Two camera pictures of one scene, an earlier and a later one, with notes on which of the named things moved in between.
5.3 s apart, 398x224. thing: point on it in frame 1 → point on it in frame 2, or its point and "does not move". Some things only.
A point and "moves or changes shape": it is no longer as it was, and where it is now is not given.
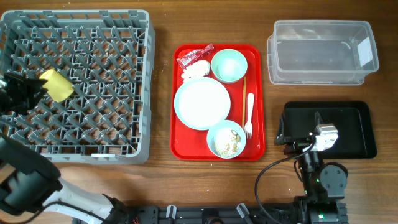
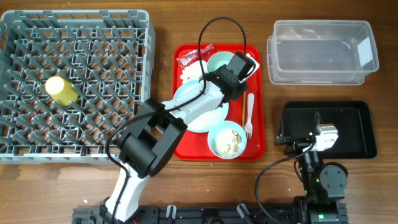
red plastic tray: [217, 102] does not move
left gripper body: [17, 96] → [239, 87]
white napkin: [196, 70] does not move
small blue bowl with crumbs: [226, 139] does not move
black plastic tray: [352, 120] does not move
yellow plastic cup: [58, 88] moves or changes shape
